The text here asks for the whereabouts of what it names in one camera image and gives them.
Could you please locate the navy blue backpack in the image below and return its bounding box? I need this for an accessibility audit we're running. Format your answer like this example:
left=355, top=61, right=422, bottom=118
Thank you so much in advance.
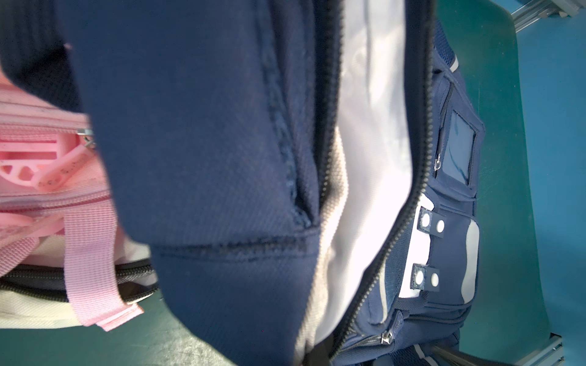
left=1, top=1, right=485, bottom=365

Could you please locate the pink backpack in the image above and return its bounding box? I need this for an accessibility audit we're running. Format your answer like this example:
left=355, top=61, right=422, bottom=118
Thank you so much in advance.
left=1, top=79, right=143, bottom=331

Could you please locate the cream white bag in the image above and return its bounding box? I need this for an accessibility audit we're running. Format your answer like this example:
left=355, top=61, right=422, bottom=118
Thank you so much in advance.
left=1, top=230, right=159, bottom=329

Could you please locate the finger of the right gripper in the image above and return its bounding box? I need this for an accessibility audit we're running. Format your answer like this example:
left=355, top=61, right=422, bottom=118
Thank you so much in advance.
left=432, top=346, right=508, bottom=366

